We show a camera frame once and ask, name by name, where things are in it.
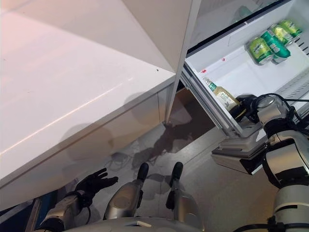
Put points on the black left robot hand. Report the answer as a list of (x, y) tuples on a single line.
[(94, 183)]

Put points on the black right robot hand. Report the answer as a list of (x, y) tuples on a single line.
[(246, 111)]

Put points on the tea bottle with white cap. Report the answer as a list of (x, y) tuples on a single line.
[(223, 95)]

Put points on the white fridge drawer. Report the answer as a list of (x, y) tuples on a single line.
[(241, 72)]

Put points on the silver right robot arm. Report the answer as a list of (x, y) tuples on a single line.
[(285, 157)]

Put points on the steel fronted fridge drawer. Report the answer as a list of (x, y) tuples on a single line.
[(236, 149)]

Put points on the stainless steel fridge body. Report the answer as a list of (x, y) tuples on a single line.
[(212, 19)]

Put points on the silver left robot leg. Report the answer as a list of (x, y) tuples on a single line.
[(125, 198)]

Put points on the silver robot leg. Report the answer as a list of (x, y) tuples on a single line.
[(181, 198), (125, 198)]

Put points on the dark green drink can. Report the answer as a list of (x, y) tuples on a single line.
[(275, 47)]

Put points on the silver right robot leg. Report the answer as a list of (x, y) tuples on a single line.
[(181, 198)]

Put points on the tall white cabinet panel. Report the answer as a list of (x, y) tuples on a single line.
[(183, 48)]

